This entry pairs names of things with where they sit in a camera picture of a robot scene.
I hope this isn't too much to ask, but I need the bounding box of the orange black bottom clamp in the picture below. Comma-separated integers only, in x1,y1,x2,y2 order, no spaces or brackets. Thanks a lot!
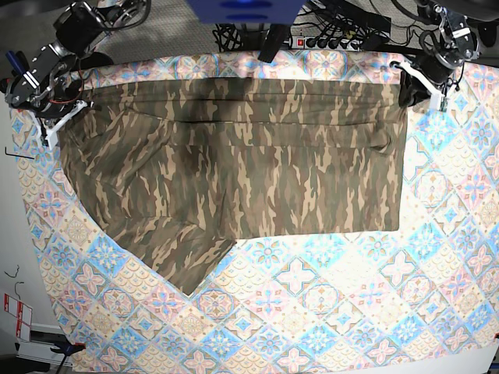
50,341,86,357

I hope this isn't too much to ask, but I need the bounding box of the black hex key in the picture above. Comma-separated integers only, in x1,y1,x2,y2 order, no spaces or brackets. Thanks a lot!
4,146,35,161

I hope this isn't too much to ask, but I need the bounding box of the red white label tag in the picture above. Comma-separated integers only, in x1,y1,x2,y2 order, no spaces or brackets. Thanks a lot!
1,293,33,342

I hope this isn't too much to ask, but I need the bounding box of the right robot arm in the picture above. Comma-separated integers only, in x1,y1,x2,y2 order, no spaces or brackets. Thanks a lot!
1,1,152,150

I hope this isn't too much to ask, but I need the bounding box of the camouflage T-shirt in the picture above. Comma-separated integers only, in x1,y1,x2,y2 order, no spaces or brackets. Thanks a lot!
58,78,407,294

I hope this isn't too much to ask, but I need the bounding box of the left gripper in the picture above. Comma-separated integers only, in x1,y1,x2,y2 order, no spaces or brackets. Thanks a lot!
390,55,455,109

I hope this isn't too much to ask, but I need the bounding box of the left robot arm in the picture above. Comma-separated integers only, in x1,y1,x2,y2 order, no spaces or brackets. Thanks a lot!
391,1,480,112

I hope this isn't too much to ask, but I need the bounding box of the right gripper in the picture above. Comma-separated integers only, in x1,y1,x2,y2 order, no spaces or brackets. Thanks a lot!
27,76,94,150

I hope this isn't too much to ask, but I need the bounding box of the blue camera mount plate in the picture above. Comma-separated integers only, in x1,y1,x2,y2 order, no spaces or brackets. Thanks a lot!
187,0,305,24

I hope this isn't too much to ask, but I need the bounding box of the black coiled cable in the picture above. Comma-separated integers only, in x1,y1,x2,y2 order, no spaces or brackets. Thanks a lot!
212,23,245,51

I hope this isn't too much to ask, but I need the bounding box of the patterned tile tablecloth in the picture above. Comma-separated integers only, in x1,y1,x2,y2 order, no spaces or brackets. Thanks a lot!
9,64,498,373

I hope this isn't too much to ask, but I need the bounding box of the white power strip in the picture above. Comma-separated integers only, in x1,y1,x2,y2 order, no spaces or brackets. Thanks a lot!
284,36,360,51

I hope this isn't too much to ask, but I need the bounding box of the black bracket under mount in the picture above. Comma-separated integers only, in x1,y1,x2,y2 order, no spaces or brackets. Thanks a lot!
258,24,290,63

